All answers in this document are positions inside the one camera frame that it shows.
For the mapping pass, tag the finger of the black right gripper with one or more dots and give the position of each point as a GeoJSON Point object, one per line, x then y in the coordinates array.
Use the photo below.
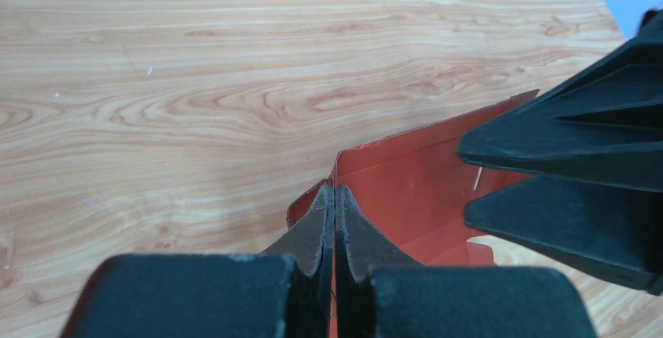
{"type": "Point", "coordinates": [602, 125]}
{"type": "Point", "coordinates": [610, 233]}

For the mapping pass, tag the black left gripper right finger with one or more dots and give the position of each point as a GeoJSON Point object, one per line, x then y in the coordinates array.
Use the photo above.
{"type": "Point", "coordinates": [383, 292]}

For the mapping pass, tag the red paper box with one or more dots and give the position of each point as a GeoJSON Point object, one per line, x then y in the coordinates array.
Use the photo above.
{"type": "Point", "coordinates": [412, 187]}

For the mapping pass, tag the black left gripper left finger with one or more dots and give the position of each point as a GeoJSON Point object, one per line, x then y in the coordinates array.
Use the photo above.
{"type": "Point", "coordinates": [284, 291]}

